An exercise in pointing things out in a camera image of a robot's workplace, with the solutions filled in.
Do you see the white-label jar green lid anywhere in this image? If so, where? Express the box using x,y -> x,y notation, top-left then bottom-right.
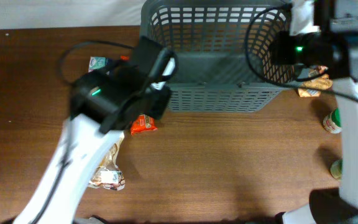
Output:
322,108 -> 342,134

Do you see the Kleenex tissue multipack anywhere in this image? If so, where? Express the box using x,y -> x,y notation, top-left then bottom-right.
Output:
88,57 -> 111,72

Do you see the spaghetti pasta packet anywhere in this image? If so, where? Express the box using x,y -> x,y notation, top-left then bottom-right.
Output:
119,55 -> 158,136

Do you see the brown chocolate snack bag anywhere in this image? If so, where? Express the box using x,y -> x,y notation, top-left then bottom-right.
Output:
88,133 -> 126,191

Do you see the yellow seasoning jar green lid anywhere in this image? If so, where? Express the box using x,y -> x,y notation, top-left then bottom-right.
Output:
330,159 -> 342,180

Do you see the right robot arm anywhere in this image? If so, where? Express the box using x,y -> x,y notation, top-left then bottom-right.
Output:
270,1 -> 358,223

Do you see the orange snack bag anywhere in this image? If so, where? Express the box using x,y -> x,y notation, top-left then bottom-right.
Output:
298,66 -> 333,98

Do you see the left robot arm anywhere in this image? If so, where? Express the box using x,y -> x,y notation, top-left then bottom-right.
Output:
12,37 -> 178,223

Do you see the grey plastic shopping basket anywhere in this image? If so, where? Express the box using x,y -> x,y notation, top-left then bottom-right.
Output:
140,0 -> 298,113

